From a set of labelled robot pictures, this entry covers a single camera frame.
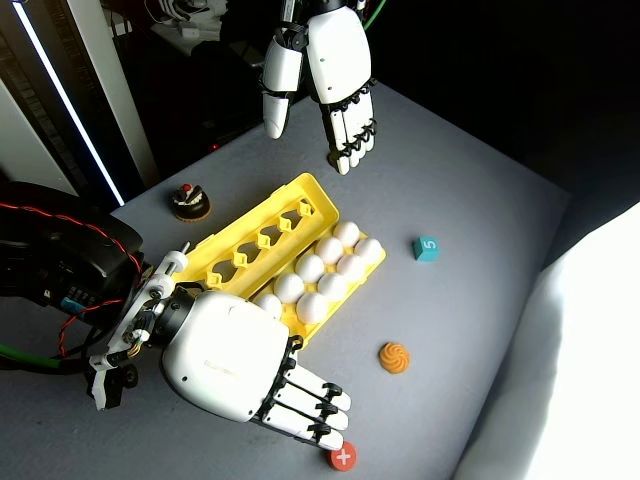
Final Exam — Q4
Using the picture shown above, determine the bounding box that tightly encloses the orange swirl toy cookie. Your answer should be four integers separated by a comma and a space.
378, 341, 411, 374

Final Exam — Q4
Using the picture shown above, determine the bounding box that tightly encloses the white backdrop sheet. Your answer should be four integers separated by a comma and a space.
452, 199, 640, 480

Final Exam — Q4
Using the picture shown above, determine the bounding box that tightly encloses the yellow plastic egg box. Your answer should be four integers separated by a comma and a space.
172, 172, 389, 346

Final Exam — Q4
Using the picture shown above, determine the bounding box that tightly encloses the chocolate toy cake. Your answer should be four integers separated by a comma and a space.
172, 183, 212, 223

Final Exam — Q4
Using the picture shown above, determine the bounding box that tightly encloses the grey table cloth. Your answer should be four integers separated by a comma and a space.
0, 82, 574, 480

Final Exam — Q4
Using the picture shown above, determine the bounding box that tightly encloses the white light strip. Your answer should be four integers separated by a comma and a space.
12, 0, 126, 207

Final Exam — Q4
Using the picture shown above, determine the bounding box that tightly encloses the white frame post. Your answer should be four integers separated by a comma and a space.
64, 0, 161, 187

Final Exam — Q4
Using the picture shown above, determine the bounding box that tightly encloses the red cylinder with white cross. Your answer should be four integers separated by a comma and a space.
327, 441, 359, 472

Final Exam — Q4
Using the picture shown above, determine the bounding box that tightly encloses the teal number cube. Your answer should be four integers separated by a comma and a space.
412, 235, 442, 262

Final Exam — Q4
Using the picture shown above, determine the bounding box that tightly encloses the green cable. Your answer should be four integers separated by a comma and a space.
362, 0, 390, 32
0, 343, 69, 374

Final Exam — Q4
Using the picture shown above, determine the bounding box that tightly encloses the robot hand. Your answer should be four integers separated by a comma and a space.
159, 289, 354, 451
258, 7, 380, 176

